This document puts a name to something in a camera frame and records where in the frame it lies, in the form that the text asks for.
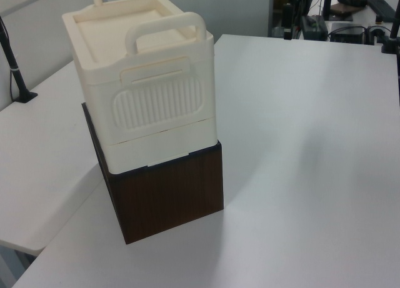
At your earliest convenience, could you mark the brown wooden board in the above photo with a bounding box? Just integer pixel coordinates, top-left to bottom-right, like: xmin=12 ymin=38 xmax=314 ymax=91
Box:
xmin=330 ymin=2 xmax=354 ymax=19

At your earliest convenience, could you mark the white side desk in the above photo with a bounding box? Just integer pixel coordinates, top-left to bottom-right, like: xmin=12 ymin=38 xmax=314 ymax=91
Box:
xmin=0 ymin=62 xmax=106 ymax=255

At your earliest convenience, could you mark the cream plastic storage cabinet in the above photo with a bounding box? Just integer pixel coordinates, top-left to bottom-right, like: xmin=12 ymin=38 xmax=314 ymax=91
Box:
xmin=61 ymin=0 xmax=216 ymax=176

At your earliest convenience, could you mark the black clamp camera mount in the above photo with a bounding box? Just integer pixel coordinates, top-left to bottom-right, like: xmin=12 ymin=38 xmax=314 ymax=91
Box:
xmin=379 ymin=5 xmax=400 ymax=54

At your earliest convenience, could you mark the black clamp-mounted pole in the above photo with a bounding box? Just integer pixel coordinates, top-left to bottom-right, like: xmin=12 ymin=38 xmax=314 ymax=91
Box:
xmin=0 ymin=15 xmax=39 ymax=104

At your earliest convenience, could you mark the black computer keyboard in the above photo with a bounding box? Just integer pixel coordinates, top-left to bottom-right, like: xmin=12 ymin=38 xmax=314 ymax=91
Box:
xmin=364 ymin=0 xmax=398 ymax=22

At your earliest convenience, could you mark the black power adapter box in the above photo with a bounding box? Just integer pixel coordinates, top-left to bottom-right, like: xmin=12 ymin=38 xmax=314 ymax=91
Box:
xmin=301 ymin=15 xmax=329 ymax=41

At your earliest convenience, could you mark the black flat electronic device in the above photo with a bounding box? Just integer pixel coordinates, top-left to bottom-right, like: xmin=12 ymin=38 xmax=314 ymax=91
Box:
xmin=330 ymin=22 xmax=367 ymax=44

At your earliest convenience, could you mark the black cylindrical bottle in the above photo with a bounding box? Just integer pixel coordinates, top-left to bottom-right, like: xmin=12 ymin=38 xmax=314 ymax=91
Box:
xmin=282 ymin=3 xmax=294 ymax=41

